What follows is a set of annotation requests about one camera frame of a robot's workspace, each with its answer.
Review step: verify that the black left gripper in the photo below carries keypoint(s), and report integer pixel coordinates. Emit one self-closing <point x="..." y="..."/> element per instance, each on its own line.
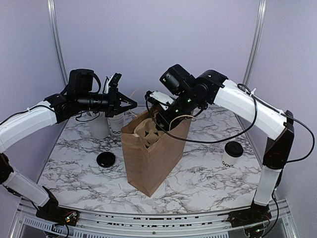
<point x="114" y="102"/>

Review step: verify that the right rear aluminium post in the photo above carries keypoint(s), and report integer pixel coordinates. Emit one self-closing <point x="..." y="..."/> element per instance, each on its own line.
<point x="256" y="40"/>

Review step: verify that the brown paper takeout bag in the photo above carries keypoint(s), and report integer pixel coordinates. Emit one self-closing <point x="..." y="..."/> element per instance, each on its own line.
<point x="147" y="168"/>

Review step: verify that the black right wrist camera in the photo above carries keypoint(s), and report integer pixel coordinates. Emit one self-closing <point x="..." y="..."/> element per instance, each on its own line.
<point x="159" y="98"/>

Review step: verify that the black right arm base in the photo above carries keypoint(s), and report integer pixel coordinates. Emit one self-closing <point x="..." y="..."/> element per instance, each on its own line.
<point x="254" y="214"/>

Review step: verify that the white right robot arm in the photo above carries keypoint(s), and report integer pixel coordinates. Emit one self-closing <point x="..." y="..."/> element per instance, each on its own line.
<point x="214" y="88"/>

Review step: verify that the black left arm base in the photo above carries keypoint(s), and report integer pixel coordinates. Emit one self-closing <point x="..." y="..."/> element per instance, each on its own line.
<point x="51" y="211"/>

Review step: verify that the left rear aluminium post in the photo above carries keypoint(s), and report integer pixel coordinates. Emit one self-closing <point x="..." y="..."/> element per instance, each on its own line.
<point x="56" y="40"/>

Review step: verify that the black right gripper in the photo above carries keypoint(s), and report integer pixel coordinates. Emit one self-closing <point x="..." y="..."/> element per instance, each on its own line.
<point x="168" y="122"/>

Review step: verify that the single white paper cup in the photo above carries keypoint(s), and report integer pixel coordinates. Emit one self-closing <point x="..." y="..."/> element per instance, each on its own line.
<point x="228" y="160"/>

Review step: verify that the white paper cups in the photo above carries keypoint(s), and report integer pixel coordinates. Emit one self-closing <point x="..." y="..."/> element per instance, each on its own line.
<point x="116" y="124"/>

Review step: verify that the front aluminium frame rail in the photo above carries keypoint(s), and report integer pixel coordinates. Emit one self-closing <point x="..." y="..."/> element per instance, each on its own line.
<point x="93" y="224"/>

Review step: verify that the white ribbed stirrer canister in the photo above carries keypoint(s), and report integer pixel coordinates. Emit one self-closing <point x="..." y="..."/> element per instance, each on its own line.
<point x="98" y="125"/>

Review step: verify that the black plastic cup lid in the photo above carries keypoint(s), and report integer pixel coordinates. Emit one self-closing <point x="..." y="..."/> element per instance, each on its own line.
<point x="105" y="159"/>

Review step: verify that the aluminium post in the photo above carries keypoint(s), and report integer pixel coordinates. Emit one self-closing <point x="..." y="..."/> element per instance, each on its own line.
<point x="56" y="40"/>
<point x="256" y="40"/>

